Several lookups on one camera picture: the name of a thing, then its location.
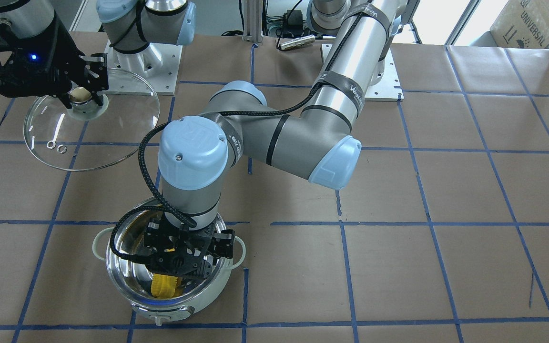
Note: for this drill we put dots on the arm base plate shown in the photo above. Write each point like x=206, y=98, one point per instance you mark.
x=158, y=64
x=389, y=76

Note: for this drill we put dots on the black power adapter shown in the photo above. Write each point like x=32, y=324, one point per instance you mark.
x=293, y=19

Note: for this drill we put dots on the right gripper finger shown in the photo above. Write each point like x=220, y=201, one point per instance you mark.
x=65, y=100
x=96, y=76

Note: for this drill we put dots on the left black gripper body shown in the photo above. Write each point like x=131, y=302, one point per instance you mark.
x=222, y=244

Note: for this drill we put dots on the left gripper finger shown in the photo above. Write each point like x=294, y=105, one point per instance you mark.
x=223, y=244
x=153, y=236

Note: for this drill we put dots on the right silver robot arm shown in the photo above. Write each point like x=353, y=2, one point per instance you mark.
x=128, y=26

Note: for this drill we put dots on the aluminium frame post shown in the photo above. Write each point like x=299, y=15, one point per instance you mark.
x=253, y=11

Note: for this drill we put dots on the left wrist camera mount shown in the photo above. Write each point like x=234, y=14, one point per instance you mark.
x=183, y=259

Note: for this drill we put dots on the cardboard box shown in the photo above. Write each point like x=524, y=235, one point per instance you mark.
x=522, y=24

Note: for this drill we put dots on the glass pot lid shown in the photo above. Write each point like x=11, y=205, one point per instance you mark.
x=88, y=136

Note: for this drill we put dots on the pale green cooking pot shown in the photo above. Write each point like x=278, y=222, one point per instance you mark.
x=121, y=248

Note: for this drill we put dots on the yellow corn cob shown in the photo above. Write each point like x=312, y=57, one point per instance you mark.
x=165, y=286

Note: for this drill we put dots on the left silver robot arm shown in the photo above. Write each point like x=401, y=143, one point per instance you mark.
x=311, y=140

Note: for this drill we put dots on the silver cylindrical connector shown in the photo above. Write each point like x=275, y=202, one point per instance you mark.
x=297, y=43

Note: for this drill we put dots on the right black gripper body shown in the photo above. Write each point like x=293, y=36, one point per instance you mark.
x=56, y=52

